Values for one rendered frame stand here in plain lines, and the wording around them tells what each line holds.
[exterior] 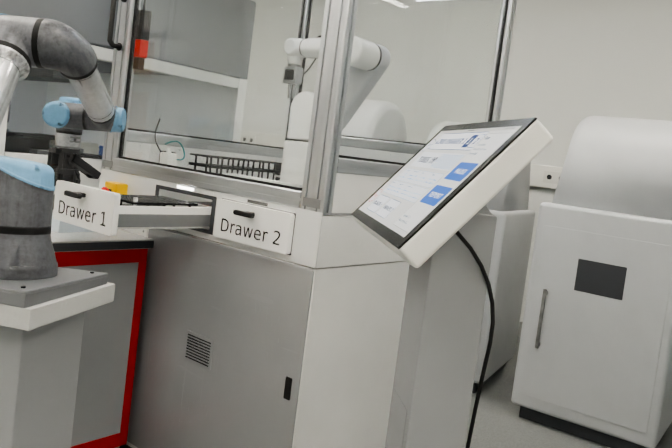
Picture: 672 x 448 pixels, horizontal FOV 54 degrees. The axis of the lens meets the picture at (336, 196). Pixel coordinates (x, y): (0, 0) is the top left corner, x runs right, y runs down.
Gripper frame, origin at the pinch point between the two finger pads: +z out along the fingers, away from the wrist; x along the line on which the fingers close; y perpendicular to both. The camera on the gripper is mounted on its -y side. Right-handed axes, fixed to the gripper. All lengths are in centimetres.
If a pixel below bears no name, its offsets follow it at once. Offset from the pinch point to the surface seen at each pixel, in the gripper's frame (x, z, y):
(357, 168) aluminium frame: 87, -25, -26
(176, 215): 42.7, -5.8, -4.7
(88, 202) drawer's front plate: 30.8, -7.5, 15.6
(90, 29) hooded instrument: -47, -64, -36
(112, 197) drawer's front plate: 41.4, -10.4, 16.6
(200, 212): 43.3, -6.7, -13.4
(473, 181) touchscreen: 140, -27, 26
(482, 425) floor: 89, 81, -154
